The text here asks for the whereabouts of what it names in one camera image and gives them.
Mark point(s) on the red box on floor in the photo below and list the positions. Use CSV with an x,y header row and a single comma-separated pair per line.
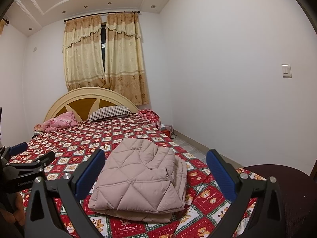
x,y
167,130

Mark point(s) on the white wall light switch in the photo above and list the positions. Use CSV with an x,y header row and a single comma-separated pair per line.
x,y
286,68

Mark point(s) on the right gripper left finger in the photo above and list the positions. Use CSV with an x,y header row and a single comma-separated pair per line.
x,y
42,217

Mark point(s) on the pink folded blanket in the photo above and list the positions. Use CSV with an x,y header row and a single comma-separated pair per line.
x,y
65,120

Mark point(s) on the red patterned cloth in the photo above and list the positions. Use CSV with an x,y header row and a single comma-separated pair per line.
x,y
150,116

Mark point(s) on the cream wooden headboard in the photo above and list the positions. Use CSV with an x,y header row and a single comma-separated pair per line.
x,y
84,101

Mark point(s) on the beige window curtain left panel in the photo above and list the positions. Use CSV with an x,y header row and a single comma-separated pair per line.
x,y
82,53

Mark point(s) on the person's left hand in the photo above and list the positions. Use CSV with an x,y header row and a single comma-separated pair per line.
x,y
17,215

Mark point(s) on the beige window curtain right panel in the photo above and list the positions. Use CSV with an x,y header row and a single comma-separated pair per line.
x,y
124,67

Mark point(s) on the black curtain rod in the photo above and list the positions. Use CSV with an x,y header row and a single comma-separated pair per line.
x,y
100,14

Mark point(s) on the beige side window curtain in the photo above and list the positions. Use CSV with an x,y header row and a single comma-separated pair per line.
x,y
3,23

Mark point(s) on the beige window curtain panel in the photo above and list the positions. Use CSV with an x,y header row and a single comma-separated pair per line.
x,y
124,67
82,53

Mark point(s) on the striped pillow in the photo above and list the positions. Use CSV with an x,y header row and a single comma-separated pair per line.
x,y
108,112

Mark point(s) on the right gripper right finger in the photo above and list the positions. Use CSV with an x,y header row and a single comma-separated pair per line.
x,y
268,216

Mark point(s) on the beige quilted puffer jacket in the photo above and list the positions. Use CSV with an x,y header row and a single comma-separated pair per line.
x,y
140,181

